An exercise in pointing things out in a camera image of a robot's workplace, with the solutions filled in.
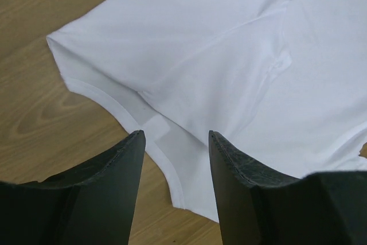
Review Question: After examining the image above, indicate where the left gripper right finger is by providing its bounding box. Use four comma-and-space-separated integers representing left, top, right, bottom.
209, 131, 366, 244

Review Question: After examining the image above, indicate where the white t shirt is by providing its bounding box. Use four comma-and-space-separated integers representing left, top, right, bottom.
46, 0, 366, 221

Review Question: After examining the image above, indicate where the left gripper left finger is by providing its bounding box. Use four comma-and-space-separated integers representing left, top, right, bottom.
1, 130, 145, 244

